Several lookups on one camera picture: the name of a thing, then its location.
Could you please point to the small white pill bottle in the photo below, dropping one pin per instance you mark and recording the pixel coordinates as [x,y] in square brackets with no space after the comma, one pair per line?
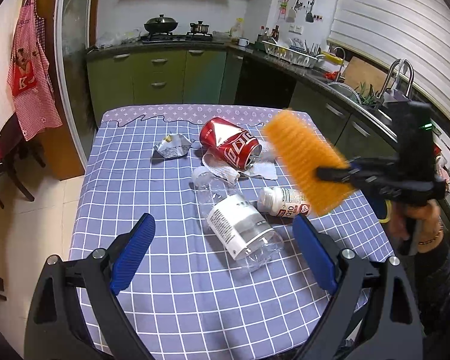
[282,202]

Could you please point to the green kitchen cabinets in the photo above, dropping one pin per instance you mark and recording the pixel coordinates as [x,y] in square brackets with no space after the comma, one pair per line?
[195,81]

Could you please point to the white enamel mug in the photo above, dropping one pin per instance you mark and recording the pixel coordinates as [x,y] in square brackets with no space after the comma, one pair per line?
[243,42]

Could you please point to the blue checkered tablecloth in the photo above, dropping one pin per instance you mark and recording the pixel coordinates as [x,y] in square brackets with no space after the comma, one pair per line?
[189,299]

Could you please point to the black wok with lid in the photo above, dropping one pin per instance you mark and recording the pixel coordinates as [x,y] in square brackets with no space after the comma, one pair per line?
[161,24]

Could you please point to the gas stove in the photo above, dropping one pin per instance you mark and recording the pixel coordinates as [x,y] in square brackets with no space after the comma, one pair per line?
[170,37]

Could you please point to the red cola can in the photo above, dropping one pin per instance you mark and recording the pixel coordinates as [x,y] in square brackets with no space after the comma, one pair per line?
[235,145]

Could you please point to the chrome sink faucet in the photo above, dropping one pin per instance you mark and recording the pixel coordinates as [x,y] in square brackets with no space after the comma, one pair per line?
[398,82]

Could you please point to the small steel pot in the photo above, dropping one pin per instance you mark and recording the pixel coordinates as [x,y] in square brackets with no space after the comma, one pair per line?
[199,28]

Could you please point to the silver foil wrapper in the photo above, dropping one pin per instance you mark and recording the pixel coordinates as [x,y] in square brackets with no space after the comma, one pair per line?
[173,146]

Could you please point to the clear plastic bottle white label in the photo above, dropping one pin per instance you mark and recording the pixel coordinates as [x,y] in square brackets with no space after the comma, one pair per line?
[242,230]

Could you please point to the white tissue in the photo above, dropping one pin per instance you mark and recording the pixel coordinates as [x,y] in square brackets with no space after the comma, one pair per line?
[263,166]

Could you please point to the white dish rack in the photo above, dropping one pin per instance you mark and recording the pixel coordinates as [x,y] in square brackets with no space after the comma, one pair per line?
[291,56]

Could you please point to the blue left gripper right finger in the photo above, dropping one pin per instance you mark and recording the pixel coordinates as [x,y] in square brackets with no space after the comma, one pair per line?
[319,251]

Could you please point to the right hand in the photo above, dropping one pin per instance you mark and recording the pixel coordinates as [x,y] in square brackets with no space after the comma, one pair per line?
[415,229]

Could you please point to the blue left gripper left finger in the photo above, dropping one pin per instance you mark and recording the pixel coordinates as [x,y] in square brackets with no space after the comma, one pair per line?
[130,253]

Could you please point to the right forearm black sleeve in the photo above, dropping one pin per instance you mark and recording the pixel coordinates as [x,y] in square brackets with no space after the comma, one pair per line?
[432,284]

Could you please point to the wooden cutting board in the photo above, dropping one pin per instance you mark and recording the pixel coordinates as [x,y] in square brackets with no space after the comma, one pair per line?
[358,73]

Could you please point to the red checkered apron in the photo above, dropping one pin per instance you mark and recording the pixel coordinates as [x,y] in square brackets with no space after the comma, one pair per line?
[28,76]

